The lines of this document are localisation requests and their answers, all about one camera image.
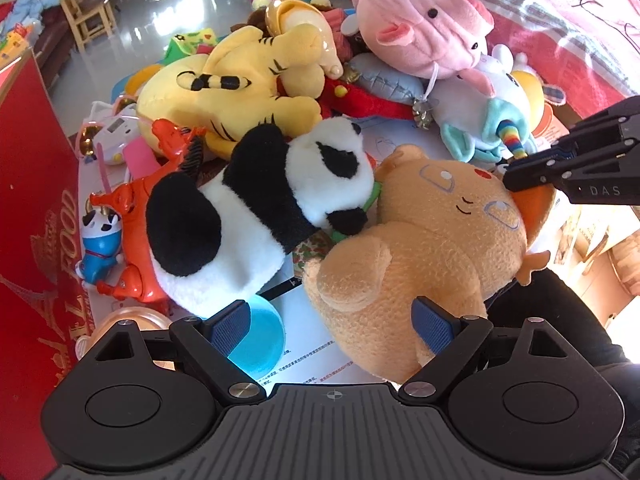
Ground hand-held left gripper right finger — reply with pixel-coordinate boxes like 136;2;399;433
397;296;568;406

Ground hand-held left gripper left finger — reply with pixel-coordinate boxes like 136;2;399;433
92;300;268;406

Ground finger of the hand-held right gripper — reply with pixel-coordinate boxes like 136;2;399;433
501;140;640;207
550;94;640;161

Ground orange cat plush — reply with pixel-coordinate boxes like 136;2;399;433
302;144;556;383

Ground cyan plastic bowl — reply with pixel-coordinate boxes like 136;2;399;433
227;294;286;373

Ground orange white box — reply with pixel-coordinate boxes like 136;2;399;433
530;105;571;151

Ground yellow round plush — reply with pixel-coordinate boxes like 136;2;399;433
510;67;546;121

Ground black white panda plush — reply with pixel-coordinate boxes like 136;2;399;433
145;116;377;313

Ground white unicorn plush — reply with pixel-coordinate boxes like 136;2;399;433
430;45;546;166

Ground floral cloth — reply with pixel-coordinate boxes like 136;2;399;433
290;230;336;273

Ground metal bells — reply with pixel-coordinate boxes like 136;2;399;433
411;100;436;131

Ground pink striped blanket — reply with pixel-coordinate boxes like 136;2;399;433
435;0;640;111

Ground blue robot cat figurine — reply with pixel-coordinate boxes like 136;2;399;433
80;210;126;288

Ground orange plastic toy robot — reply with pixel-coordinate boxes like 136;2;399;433
87;119;208;311

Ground grey blue plush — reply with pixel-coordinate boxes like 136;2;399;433
345;52;436;111

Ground red plush toy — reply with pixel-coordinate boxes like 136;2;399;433
320;77;421;121

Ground pink pig plush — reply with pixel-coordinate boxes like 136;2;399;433
341;0;496;81

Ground pink card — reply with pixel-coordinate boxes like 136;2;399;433
122;137;166;181

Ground yellow tiger plush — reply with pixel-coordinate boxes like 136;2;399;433
136;0;346;161

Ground white cat-shaped toy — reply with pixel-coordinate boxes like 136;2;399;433
80;100;141;166

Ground red gift box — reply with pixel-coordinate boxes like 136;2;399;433
0;47;96;480

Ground green felt toy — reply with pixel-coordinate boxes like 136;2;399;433
165;30;221;61

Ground wooden chair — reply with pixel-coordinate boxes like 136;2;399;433
60;0;118;53

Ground light blue clothes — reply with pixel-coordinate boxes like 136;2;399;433
0;0;61;36

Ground black cable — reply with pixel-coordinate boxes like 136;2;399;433
572;0;640;53

